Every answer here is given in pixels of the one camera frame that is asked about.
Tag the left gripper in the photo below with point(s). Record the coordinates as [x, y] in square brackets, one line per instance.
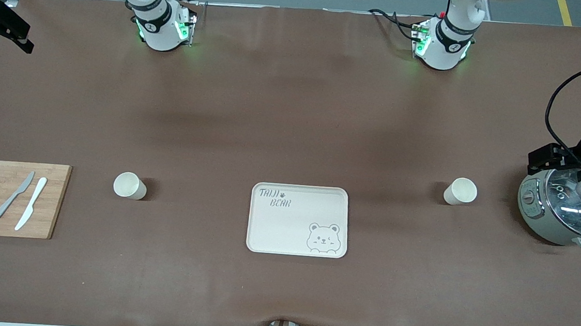
[579, 148]

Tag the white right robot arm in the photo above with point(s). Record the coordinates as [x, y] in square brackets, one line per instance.
[155, 33]

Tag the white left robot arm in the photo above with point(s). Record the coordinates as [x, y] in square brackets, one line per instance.
[444, 53]

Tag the cream tray with bear print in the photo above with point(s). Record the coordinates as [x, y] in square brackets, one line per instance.
[285, 230]

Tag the grey-green cooking pot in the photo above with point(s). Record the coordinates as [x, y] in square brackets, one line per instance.
[535, 213]

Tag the grey plastic knife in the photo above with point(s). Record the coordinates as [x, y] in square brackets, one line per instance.
[10, 200]

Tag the white plastic knife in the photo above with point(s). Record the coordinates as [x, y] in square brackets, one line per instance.
[33, 200]

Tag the wooden cutting board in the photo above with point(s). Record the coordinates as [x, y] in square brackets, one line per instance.
[54, 201]

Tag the brown table mat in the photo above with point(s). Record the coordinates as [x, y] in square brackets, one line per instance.
[295, 106]

